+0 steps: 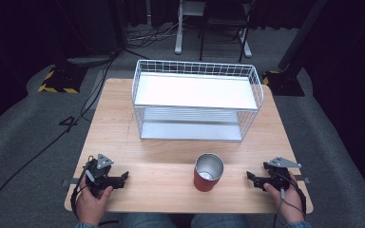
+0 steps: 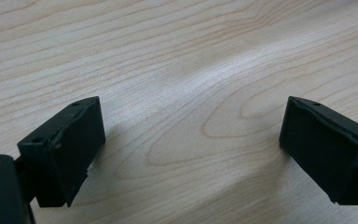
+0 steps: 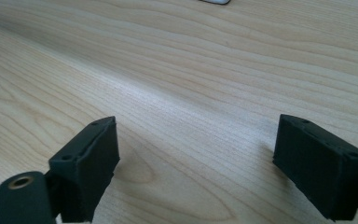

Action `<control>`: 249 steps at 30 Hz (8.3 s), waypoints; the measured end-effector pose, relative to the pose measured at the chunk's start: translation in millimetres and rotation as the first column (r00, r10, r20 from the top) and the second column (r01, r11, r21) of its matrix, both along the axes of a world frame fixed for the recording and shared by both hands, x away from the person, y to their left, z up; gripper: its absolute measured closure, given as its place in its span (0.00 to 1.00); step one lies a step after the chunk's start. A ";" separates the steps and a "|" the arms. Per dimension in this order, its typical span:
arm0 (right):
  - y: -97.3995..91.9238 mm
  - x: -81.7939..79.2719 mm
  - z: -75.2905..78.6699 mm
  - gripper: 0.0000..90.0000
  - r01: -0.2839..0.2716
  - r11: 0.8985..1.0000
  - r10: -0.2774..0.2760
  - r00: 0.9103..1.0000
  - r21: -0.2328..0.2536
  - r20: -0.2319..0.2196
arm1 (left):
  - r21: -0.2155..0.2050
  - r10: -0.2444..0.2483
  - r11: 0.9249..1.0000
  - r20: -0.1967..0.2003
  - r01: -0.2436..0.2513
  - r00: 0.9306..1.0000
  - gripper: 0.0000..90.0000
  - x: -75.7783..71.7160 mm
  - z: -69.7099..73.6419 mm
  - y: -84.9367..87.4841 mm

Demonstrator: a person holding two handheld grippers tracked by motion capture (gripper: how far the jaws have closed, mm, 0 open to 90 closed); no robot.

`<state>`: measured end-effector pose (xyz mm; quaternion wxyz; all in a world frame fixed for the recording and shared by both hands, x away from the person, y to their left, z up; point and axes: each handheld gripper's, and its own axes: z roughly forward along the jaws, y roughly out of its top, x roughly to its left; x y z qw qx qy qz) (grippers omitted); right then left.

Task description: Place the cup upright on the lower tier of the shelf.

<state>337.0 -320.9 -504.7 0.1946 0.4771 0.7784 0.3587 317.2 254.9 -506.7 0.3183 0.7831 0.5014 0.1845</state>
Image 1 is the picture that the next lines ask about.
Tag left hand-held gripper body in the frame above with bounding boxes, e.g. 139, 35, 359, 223
84, 153, 119, 198

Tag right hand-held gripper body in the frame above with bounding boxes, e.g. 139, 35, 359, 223
261, 156, 302, 192

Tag red metal cup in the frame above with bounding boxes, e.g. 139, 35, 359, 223
193, 152, 225, 193

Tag white wire shelf rack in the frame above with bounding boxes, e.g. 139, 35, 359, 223
131, 59, 265, 143

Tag person's right hand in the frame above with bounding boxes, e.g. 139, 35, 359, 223
262, 171, 305, 224

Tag person's left hand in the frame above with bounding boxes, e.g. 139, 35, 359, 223
75, 183, 114, 227

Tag person's legs in jeans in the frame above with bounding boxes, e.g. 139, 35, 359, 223
119, 212, 251, 228

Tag black yellow-striped stand base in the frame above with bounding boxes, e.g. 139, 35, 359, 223
37, 61, 89, 95
261, 69, 306, 98

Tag black slanted stand pole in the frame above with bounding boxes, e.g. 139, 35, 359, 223
277, 0, 329, 72

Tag black metal chair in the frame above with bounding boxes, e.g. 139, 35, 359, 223
198, 0, 257, 64

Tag white metal stand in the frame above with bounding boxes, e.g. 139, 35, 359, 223
174, 0, 253, 59

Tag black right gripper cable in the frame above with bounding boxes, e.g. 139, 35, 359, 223
272, 170, 308, 228

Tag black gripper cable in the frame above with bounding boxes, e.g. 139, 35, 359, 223
69, 155, 97, 220
272, 170, 308, 228

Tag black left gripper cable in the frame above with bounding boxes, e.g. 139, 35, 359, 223
69, 155, 97, 220

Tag long black floor cable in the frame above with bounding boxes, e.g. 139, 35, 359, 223
0, 50, 122, 222

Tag bundle of floor cables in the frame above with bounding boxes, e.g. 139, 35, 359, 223
125, 15, 188, 50

